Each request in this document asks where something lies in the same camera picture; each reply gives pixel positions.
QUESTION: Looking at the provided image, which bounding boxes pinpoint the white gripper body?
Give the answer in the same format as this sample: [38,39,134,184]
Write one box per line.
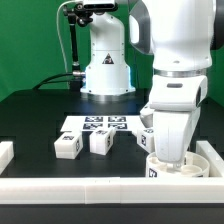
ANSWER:
[140,75,207,164]

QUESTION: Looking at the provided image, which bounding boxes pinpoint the white round stool seat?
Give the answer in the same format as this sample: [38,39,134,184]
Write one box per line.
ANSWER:
[145,152,210,178]

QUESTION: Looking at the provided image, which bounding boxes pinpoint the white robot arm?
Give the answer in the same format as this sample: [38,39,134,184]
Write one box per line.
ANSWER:
[81,0,216,164]

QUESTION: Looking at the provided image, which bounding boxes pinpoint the white tag sheet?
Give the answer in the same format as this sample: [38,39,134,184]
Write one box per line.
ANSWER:
[61,115,144,132]

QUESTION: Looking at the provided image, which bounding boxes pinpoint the white right fence wall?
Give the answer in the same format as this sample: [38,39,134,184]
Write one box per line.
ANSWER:
[196,141,224,178]

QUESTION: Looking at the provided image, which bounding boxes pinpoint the white fence wall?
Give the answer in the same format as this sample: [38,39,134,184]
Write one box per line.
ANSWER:
[0,141,14,175]
[196,141,224,178]
[0,178,224,204]

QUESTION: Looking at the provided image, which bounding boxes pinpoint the white overhead camera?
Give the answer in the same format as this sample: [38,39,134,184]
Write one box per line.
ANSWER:
[83,0,115,10]

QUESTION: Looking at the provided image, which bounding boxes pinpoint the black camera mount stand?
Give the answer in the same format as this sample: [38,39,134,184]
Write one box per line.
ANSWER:
[63,3,93,90]

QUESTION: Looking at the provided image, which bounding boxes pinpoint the black cables on table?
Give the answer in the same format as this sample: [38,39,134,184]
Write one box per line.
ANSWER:
[32,72,76,90]

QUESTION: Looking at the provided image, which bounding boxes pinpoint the white cable on stand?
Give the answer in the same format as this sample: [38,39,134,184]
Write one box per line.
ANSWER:
[55,0,77,64]

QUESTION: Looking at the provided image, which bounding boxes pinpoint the white left fence wall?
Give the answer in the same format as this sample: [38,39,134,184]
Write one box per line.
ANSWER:
[0,141,14,175]

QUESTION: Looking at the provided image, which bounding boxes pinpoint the white front fence wall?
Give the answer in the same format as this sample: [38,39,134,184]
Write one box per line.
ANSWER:
[0,178,224,204]

